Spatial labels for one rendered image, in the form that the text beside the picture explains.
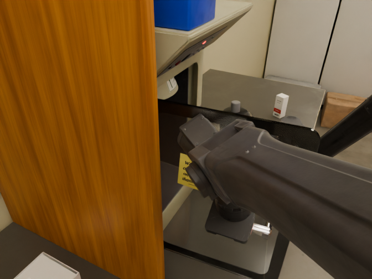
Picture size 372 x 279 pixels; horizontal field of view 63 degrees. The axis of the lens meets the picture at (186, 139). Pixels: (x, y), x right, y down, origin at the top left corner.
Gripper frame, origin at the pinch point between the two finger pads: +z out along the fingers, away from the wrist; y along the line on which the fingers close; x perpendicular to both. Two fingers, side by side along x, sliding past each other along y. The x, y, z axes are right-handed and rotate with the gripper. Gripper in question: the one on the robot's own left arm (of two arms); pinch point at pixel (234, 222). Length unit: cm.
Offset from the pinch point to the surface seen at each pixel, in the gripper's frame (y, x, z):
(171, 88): -25.5, -22.3, -1.9
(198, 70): -35.7, -19.7, 1.7
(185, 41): -15.5, -11.4, -25.5
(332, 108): -204, 42, 205
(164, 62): -14.2, -14.9, -22.0
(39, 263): 18.7, -42.4, 16.3
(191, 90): -34.4, -22.2, 8.6
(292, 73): -248, -4, 210
